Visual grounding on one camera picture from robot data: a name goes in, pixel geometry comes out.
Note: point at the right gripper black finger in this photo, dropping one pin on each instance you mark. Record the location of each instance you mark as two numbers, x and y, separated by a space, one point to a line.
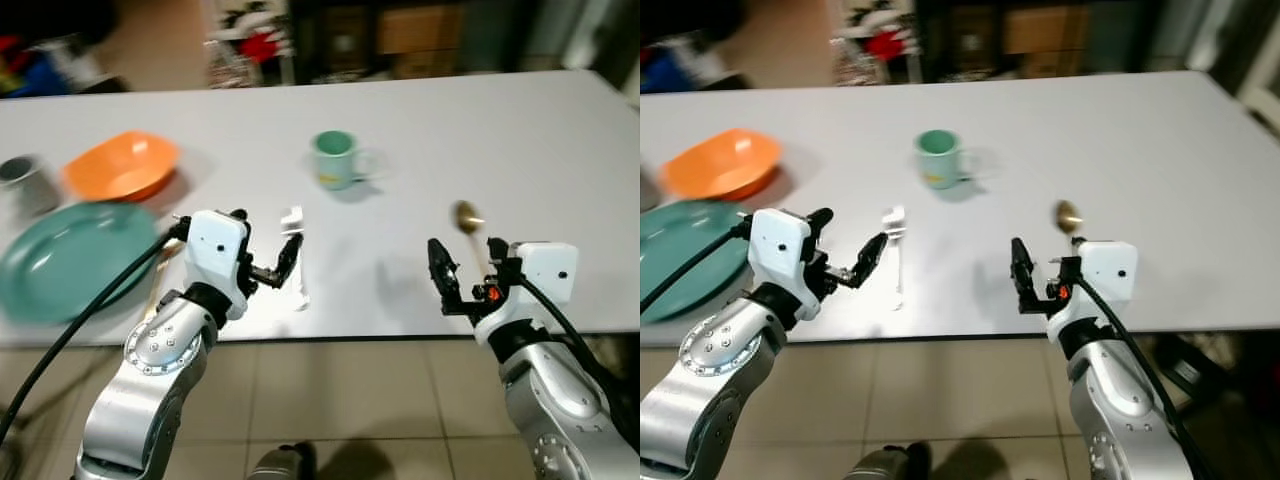
498 250
1023 275
444 275

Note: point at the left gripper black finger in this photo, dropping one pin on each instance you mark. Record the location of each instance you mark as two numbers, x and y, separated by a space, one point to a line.
872 255
291 255
819 218
239 215

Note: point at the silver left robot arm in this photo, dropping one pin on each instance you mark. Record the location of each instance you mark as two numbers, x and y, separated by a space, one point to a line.
700 390
150 390

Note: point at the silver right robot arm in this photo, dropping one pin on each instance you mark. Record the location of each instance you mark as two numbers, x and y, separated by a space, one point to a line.
560 410
1120 410

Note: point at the white plastic fork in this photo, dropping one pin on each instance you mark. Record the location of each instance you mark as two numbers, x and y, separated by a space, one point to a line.
298 285
897 270

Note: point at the gold metal spoon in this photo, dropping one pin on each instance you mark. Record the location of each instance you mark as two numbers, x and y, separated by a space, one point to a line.
1067 216
467 216

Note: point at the green ceramic mug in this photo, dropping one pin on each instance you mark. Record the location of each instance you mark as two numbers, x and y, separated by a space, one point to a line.
336 162
940 160

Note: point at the gold metal utensil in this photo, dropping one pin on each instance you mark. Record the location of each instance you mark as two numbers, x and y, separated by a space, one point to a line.
157 298

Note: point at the orange plastic bowl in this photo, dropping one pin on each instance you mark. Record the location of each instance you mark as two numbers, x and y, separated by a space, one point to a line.
120 168
720 165

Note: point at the teal round plate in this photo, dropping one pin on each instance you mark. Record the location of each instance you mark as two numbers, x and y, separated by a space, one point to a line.
690 245
70 260

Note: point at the black chair base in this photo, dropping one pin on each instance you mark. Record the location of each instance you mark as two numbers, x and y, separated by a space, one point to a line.
1200 375

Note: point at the red and white clutter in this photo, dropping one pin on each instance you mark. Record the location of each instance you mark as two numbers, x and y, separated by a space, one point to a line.
262 45
890 42

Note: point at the blue bag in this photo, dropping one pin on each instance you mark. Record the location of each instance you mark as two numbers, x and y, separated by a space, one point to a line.
30 72
662 72

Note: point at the grey cup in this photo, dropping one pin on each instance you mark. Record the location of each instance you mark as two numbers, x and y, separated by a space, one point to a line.
25 185

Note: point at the brown cardboard box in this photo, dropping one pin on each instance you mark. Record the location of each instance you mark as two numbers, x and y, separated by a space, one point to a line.
1045 30
420 30

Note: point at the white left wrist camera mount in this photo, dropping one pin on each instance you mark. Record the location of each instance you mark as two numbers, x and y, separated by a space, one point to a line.
215 255
780 250

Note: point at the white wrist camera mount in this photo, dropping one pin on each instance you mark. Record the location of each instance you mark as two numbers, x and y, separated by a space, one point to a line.
1105 275
780 250
215 255
545 275

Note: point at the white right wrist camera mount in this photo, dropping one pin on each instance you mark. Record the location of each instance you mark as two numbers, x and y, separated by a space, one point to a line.
545 275
1105 275

